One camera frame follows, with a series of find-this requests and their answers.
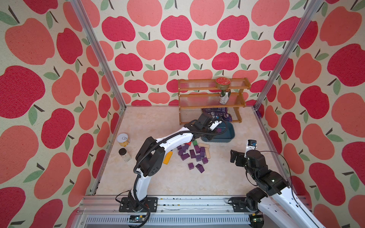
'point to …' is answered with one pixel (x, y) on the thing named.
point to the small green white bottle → (224, 97)
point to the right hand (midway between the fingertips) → (240, 155)
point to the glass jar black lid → (123, 152)
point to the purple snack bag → (218, 113)
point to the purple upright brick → (197, 149)
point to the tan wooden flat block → (203, 145)
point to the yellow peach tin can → (123, 139)
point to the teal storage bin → (226, 136)
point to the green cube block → (195, 143)
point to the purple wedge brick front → (200, 167)
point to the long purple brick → (185, 156)
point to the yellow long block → (168, 157)
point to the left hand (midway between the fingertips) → (217, 133)
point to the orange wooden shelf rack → (200, 98)
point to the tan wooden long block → (207, 153)
